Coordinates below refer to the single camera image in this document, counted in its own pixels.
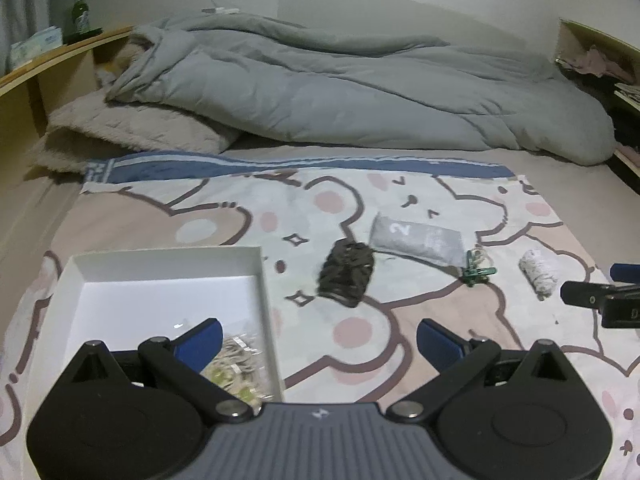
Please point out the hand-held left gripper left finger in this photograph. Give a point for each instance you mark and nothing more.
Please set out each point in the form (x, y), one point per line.
(200, 346)

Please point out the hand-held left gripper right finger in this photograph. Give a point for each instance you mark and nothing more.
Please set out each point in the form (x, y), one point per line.
(439, 346)

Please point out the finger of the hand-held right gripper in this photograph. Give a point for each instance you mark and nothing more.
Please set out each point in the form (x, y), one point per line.
(585, 294)
(626, 272)

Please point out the white cardboard box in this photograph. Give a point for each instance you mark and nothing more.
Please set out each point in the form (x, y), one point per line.
(125, 305)

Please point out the white rolled cloth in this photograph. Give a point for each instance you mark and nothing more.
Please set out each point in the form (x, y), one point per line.
(539, 272)

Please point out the green clip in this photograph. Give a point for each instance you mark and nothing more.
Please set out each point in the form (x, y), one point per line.
(475, 272)

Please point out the beige bed sheet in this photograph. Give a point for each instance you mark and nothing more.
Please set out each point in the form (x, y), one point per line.
(565, 180)

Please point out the grey fabric pouch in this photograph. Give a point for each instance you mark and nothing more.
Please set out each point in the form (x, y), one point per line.
(415, 237)

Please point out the bear printed blanket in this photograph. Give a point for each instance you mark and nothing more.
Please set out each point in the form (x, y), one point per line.
(350, 200)

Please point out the pink clothes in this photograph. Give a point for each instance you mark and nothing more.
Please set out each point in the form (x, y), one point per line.
(600, 60)

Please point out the beige fuzzy pillow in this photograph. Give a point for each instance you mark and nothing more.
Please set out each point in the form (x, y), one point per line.
(135, 127)

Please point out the wooden side shelf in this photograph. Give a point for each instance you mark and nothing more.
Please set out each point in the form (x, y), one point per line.
(570, 40)

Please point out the grey duvet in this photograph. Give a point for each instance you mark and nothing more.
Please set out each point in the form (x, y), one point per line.
(350, 85)

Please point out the brown plush toy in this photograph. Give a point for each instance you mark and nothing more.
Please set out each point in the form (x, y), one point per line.
(120, 57)

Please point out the wooden headboard shelf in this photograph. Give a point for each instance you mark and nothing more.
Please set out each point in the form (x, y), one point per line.
(30, 95)

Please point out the black tray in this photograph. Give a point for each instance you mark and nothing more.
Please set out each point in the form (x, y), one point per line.
(87, 35)

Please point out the white charger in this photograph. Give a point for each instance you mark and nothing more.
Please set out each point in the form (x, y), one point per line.
(220, 10)

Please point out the white headboard panel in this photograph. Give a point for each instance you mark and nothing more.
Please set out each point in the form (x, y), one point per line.
(375, 10)

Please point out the tissue box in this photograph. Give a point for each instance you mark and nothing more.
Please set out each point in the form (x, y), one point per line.
(35, 45)

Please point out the green glass bottle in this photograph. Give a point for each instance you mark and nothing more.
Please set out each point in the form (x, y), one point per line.
(80, 15)

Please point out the grey curtain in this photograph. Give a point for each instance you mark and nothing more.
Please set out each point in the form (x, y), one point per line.
(20, 15)

